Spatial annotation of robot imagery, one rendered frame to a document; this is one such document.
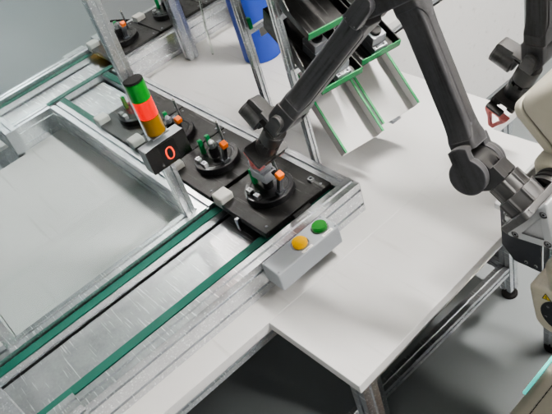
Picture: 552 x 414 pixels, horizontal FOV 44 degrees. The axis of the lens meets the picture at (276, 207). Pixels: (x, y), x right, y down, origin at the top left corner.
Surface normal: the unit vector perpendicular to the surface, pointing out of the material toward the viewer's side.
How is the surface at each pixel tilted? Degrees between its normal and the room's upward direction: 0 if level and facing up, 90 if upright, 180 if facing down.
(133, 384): 90
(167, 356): 90
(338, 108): 45
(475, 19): 90
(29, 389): 0
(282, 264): 0
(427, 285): 0
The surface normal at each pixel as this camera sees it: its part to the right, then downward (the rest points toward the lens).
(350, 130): 0.17, -0.18
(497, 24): 0.63, 0.38
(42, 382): -0.25, -0.73
